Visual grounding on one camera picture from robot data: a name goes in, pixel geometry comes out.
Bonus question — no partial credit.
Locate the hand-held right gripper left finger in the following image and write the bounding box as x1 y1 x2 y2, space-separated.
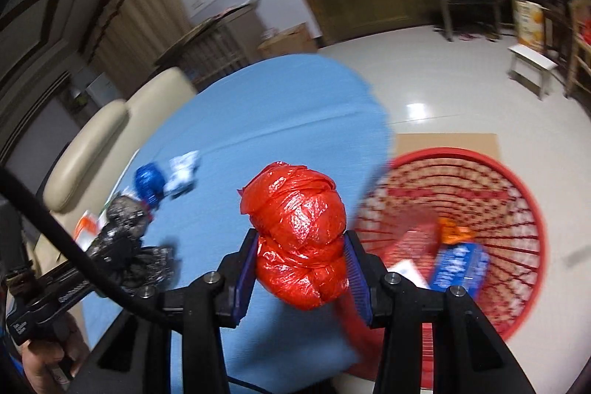
95 228 260 394

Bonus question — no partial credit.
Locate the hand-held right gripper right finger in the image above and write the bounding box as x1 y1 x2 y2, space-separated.
344 229 539 394

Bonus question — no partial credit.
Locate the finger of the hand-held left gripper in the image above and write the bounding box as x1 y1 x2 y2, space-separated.
65 237 144 291

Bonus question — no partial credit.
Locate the black plastic bag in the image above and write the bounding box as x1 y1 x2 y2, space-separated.
90 192 180 297

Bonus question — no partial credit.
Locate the orange white small box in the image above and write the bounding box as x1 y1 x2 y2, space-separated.
387 221 444 289

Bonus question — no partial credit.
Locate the red plastic bag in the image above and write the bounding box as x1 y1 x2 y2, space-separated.
238 162 350 311

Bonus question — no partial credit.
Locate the blue plastic bag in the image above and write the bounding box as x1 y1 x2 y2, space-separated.
134 163 167 210

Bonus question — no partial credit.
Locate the blue toothpaste box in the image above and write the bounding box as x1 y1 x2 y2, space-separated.
431 243 491 298

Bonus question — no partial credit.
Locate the orange snack wrapper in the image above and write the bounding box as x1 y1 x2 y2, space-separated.
438 217 476 244

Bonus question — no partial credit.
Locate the white plastic bag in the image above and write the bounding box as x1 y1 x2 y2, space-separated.
164 151 201 198

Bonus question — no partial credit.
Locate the red plastic basket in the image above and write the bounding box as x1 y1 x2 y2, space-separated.
353 147 546 342

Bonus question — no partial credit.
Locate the person's left hand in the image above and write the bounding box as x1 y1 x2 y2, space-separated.
21 313 91 394

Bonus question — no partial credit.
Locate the orange white tissue pack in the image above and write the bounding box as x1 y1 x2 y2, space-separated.
75 212 100 247

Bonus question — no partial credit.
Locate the cream leather sofa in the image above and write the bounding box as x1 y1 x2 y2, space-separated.
34 66 199 265

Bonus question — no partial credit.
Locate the white board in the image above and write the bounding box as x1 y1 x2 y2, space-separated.
69 68 116 106

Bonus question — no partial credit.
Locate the blue tablecloth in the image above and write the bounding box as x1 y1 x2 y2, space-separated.
69 54 395 394

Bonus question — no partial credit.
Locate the wooden crib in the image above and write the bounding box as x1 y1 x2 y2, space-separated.
154 1 259 83

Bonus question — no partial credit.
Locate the brown cardboard box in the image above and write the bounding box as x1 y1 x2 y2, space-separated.
257 22 319 59

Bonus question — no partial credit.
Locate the beige curtain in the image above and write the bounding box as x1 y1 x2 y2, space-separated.
81 0 192 99

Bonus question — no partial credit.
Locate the small white stool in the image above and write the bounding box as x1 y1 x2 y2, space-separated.
508 43 557 100

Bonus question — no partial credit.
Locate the yellow printed carton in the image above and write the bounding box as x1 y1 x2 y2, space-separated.
512 0 546 51

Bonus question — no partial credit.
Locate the black cable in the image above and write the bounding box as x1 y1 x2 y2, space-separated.
0 167 190 332

